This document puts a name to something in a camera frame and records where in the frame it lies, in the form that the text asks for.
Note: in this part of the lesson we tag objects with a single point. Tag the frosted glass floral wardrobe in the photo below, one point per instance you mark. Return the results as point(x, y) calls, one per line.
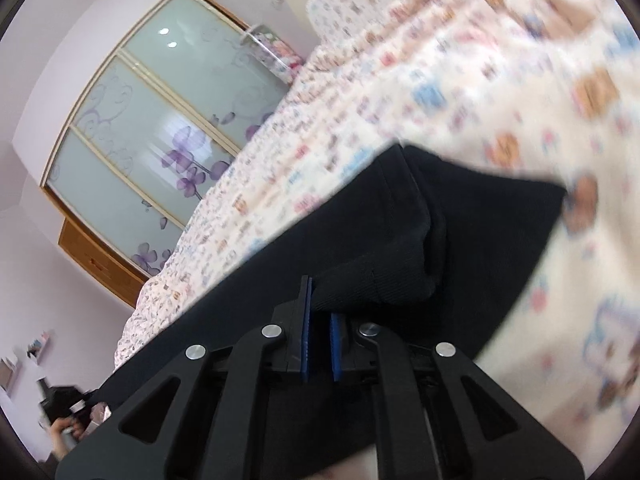
point(154, 130)

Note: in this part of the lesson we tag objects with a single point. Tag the black pants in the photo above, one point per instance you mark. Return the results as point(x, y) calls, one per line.
point(429, 250)

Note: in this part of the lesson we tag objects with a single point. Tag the clear bin of plush toys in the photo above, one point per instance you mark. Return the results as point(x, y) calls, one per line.
point(272, 52)

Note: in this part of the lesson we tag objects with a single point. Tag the white wall shelf with items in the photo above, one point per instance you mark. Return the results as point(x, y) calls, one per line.
point(32, 352)

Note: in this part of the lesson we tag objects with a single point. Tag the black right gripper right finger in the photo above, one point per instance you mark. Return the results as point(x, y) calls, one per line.
point(439, 416)

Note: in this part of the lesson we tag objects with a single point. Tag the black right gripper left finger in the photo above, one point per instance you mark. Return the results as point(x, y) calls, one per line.
point(202, 414)

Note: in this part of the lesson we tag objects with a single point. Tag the patterned cartoon bed blanket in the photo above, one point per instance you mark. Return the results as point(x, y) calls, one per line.
point(516, 88)

